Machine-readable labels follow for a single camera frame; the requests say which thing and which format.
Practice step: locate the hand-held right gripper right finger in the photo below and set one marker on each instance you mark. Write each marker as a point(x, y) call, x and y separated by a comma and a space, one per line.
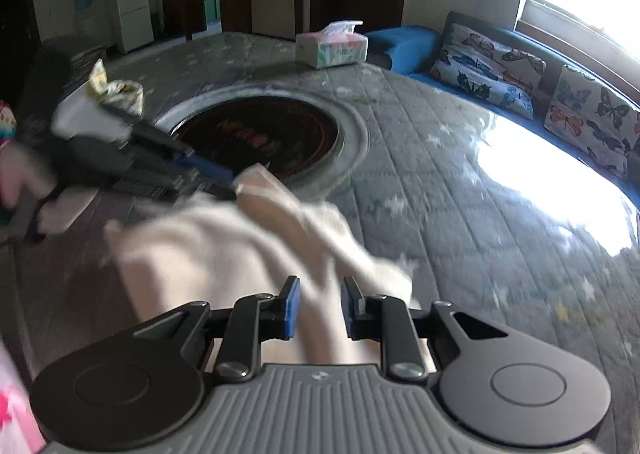
point(350, 311)

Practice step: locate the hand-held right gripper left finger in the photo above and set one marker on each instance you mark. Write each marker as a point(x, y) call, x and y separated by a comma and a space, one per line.
point(290, 309)

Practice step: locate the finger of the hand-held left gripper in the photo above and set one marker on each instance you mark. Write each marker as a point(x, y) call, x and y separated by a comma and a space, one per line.
point(170, 185)
point(200, 165)

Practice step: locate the cream white garment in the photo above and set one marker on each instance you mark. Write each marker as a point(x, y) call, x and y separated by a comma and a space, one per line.
point(225, 254)

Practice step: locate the person's left hand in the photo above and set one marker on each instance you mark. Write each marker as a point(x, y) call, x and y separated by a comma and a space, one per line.
point(25, 174)

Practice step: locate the round black hot plate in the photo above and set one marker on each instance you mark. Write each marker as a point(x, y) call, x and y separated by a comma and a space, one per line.
point(260, 134)

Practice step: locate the crumpled patterned wrapper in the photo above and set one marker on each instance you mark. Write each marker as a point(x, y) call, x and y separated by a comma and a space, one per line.
point(120, 92)

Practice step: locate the water dispenser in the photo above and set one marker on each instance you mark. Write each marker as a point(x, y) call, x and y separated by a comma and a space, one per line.
point(86, 9)

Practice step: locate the white refrigerator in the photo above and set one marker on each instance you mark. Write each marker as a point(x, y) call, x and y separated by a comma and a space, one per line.
point(131, 9)

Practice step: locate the white tissue box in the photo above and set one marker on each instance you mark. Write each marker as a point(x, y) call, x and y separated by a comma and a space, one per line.
point(330, 49)

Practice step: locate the blue sofa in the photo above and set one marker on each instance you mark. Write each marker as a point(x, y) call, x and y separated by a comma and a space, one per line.
point(400, 45)

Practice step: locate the person's pink printed clothing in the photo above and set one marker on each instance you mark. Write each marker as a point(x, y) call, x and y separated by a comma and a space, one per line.
point(12, 409)

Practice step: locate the butterfly print cushion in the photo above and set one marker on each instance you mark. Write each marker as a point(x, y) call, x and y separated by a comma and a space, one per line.
point(595, 124)
point(490, 69)

